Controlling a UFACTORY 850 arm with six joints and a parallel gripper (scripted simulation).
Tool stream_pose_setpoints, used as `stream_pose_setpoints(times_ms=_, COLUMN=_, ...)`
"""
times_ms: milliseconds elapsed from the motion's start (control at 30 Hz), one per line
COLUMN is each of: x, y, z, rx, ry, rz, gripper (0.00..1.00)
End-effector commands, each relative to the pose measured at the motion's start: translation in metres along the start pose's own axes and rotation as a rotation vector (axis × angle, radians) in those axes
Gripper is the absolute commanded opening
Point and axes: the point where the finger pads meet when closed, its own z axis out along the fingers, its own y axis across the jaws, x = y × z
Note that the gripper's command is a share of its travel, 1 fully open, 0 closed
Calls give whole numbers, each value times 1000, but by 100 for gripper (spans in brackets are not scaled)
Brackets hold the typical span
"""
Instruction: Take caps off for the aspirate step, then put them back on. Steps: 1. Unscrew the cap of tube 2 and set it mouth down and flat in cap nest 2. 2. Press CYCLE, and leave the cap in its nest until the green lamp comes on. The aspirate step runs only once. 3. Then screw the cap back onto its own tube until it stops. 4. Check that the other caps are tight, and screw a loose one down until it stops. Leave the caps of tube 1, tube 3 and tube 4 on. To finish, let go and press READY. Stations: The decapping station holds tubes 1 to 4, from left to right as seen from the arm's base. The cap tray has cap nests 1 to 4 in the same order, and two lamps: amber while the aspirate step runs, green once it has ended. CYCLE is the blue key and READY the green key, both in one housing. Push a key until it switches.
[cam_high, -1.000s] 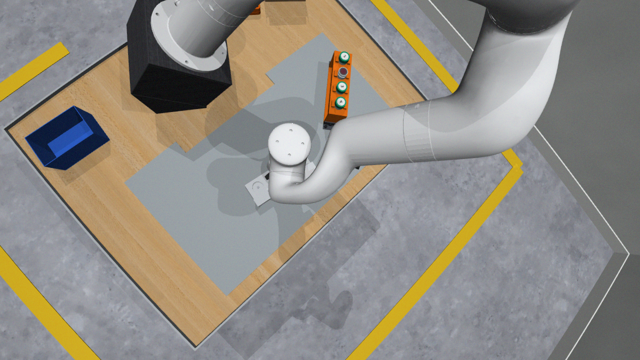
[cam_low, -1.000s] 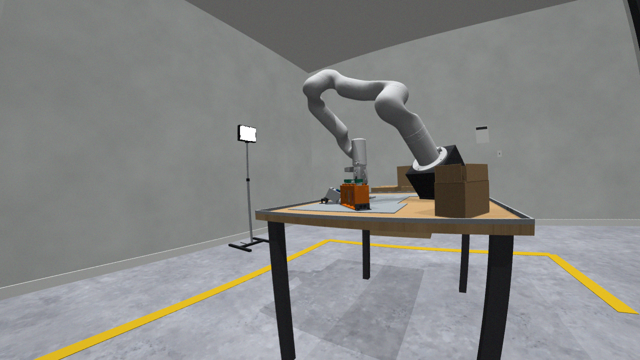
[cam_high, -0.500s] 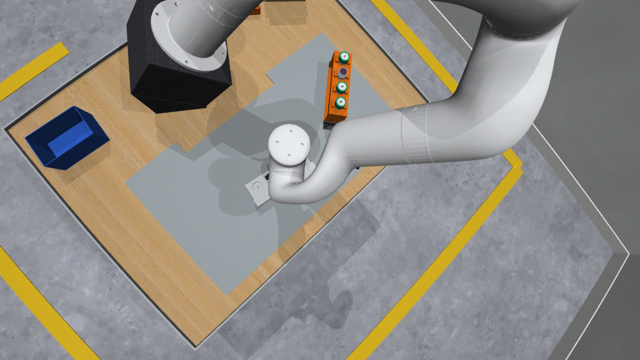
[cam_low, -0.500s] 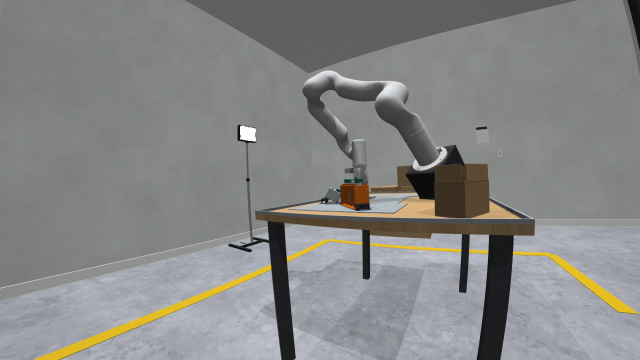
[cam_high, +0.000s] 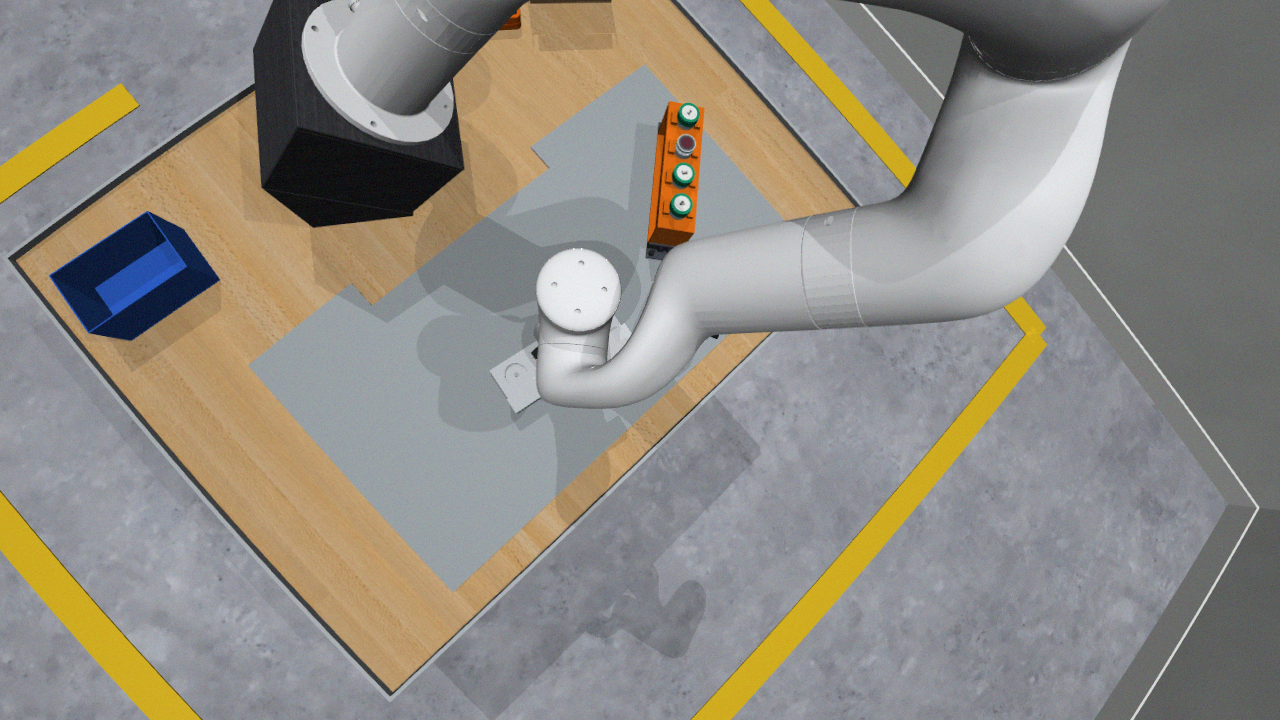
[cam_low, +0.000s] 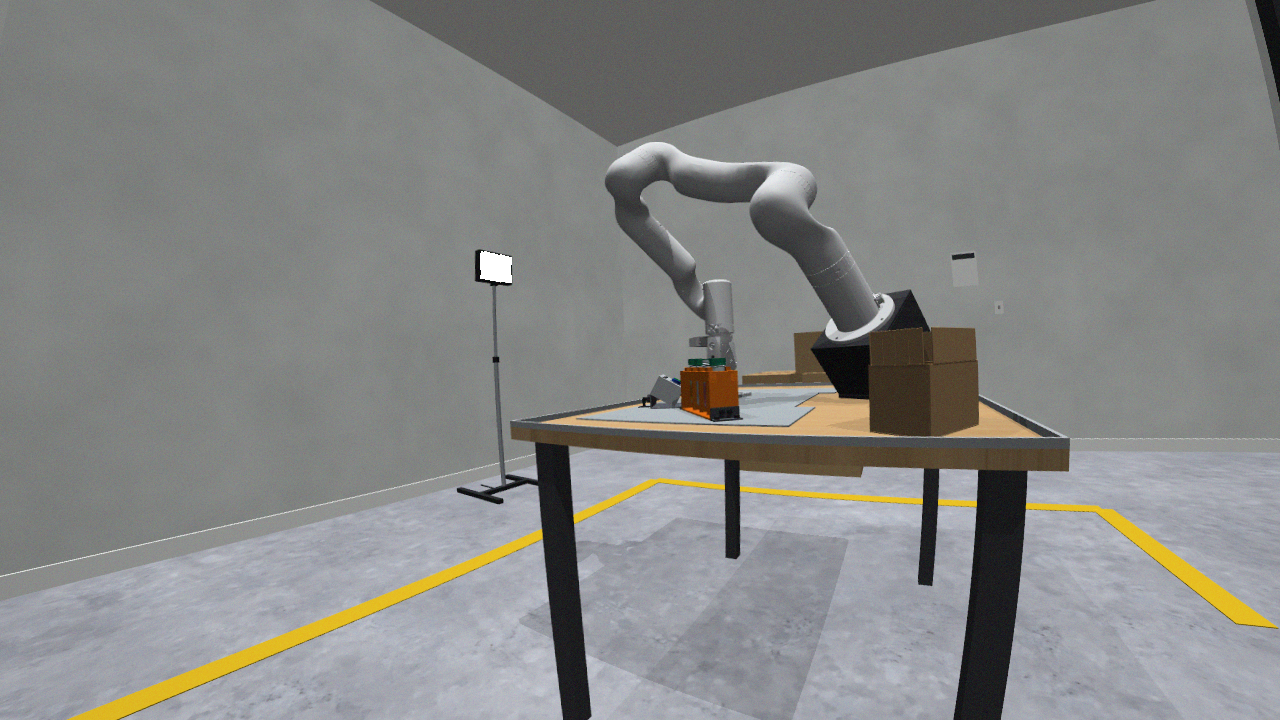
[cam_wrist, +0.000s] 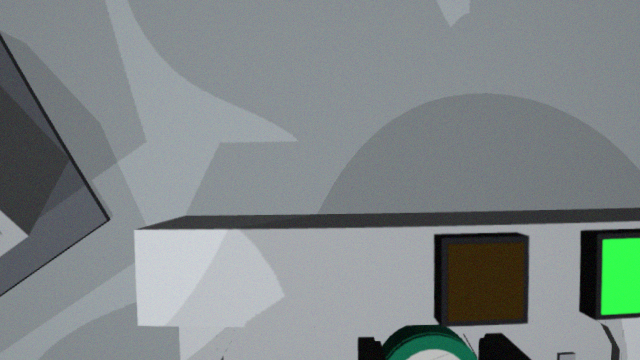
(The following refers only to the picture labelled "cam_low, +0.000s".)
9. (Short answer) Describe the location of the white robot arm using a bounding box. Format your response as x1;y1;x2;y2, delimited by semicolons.
605;142;895;345

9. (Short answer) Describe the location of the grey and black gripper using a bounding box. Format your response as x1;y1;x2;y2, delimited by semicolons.
707;334;737;370

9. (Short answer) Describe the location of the brown cardboard box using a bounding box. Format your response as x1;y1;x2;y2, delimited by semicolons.
868;327;979;437

